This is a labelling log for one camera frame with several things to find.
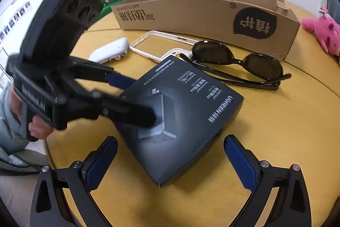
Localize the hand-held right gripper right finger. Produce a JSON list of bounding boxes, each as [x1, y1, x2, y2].
[[224, 134, 312, 227]]

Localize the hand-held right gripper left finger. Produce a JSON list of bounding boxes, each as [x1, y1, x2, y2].
[[30, 136, 119, 227]]

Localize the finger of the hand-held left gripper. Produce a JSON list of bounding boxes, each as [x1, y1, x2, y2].
[[57, 89, 158, 130], [69, 55, 139, 90]]

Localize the dark charger box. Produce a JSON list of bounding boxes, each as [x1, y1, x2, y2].
[[114, 54, 244, 187]]

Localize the person's left hand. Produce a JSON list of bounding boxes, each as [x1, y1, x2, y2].
[[29, 117, 54, 139]]

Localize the white power bank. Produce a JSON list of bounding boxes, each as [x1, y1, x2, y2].
[[88, 38, 130, 64]]

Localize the wooden desk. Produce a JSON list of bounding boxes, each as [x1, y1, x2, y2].
[[46, 0, 340, 227]]

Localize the clear phone case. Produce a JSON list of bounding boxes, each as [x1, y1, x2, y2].
[[129, 30, 201, 63]]

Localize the black sunglasses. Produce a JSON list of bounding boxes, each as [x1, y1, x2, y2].
[[180, 40, 292, 91]]

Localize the cardboard box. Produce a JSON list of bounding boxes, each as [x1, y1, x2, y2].
[[110, 0, 301, 61]]

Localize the pink plush toy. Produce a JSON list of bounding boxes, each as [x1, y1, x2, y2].
[[301, 7, 340, 68]]

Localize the row of wall photos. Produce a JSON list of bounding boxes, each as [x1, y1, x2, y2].
[[0, 0, 34, 44]]

